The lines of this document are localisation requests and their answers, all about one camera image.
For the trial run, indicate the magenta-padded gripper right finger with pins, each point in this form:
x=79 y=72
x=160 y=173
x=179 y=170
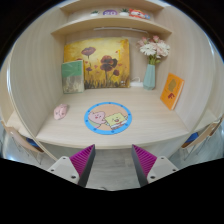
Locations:
x=160 y=166

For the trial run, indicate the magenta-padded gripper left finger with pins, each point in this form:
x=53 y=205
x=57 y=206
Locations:
x=63 y=166

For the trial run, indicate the pink computer mouse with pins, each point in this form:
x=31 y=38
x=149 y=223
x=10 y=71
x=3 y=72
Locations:
x=61 y=111

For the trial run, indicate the round cartoon mouse pad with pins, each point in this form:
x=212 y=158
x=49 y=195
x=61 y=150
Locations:
x=108 y=118

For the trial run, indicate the wooden chair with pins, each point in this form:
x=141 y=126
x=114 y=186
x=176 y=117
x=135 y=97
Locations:
x=203 y=133
x=20 y=140

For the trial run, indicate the orange book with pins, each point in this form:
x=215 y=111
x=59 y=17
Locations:
x=172 y=91

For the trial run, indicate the small white box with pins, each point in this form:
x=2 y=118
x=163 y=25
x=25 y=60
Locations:
x=136 y=83

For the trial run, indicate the pale teal vase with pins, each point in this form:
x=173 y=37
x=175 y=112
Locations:
x=149 y=78

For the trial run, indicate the green book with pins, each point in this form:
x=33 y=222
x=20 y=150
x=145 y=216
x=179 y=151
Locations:
x=72 y=76

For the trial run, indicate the yellow poppy painting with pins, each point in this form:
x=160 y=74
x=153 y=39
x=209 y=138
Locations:
x=103 y=63

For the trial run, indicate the pink and white flower bouquet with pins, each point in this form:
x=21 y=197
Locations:
x=154 y=49

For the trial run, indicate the white light bar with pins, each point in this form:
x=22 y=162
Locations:
x=115 y=30

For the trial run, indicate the wooden shelf with ornaments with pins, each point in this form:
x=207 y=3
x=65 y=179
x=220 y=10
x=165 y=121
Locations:
x=110 y=21

